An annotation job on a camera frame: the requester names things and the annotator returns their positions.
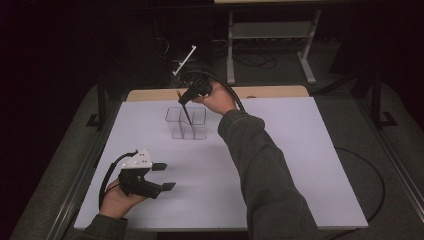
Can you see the grey metal stand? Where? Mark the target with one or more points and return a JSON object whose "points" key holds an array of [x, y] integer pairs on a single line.
{"points": [[230, 50]]}

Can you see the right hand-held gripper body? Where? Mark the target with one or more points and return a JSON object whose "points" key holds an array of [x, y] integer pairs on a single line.
{"points": [[198, 80]]}

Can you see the metal rail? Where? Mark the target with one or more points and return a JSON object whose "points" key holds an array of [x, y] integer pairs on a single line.
{"points": [[393, 156], [80, 186]]}

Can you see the white rod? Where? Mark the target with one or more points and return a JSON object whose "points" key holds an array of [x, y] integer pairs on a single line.
{"points": [[185, 60]]}

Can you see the clear acrylic organizer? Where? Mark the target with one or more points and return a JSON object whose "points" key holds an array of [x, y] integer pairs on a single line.
{"points": [[196, 131]]}

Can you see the person's left hand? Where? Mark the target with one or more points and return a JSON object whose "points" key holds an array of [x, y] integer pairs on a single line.
{"points": [[116, 203]]}

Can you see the wooden table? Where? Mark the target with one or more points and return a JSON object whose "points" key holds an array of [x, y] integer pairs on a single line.
{"points": [[266, 91]]}

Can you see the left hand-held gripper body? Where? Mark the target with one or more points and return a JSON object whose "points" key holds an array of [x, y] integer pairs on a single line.
{"points": [[135, 178]]}

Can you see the black stand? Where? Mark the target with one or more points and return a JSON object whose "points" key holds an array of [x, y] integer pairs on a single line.
{"points": [[101, 106], [377, 100]]}

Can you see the person's right hand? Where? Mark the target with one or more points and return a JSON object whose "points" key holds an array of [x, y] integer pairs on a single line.
{"points": [[220, 98]]}

